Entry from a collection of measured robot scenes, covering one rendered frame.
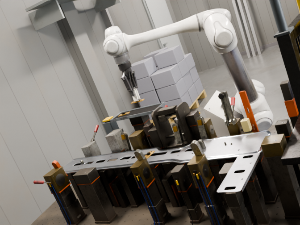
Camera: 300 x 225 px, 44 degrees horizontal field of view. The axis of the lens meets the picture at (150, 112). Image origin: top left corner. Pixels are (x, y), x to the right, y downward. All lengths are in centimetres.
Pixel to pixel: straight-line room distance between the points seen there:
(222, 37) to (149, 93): 409
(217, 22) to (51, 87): 324
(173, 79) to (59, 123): 191
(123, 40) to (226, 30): 52
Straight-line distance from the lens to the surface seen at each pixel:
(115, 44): 192
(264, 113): 224
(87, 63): 528
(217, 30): 192
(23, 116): 445
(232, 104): 197
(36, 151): 448
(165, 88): 580
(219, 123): 246
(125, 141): 229
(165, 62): 607
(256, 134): 184
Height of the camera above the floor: 170
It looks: 14 degrees down
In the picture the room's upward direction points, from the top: 22 degrees counter-clockwise
